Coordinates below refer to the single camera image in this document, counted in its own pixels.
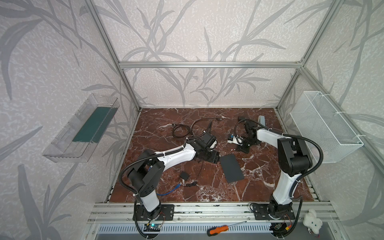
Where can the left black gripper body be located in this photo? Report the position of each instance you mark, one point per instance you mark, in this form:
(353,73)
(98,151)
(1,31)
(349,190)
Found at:
(211,156)

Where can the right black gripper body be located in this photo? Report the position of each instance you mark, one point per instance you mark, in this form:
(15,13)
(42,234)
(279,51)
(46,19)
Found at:
(243,145)

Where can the black network switch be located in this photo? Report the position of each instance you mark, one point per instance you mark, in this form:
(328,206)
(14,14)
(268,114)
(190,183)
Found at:
(231,168)

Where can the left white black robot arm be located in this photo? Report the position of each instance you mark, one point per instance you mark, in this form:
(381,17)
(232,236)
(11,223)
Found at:
(143,176)

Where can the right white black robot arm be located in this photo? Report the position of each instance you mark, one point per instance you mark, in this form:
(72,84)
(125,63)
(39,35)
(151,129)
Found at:
(297,158)

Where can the grey brush block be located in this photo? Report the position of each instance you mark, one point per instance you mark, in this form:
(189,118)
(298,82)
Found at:
(262,121)

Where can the black power adapter cube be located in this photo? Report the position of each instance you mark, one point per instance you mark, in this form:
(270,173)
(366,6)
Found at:
(184,176)

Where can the green circuit board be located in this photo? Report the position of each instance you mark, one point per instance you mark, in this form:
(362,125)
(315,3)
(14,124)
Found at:
(152,228)

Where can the white plush toy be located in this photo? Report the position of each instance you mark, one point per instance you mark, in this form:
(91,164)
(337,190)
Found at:
(312,222)

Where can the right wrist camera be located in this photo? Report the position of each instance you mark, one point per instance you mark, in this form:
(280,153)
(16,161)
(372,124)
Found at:
(232,139)

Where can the white wire mesh basket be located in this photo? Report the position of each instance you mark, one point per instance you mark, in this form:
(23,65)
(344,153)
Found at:
(317,119)

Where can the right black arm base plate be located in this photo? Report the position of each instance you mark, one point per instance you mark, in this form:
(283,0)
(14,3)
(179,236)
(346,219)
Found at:
(272,211)

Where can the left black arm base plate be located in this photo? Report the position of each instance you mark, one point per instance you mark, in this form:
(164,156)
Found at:
(164,212)

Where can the orange handled screwdriver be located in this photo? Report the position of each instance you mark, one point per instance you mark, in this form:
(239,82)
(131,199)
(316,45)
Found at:
(217,230)

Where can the clear plastic wall tray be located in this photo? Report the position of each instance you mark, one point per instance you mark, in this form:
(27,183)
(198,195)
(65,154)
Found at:
(79,138)

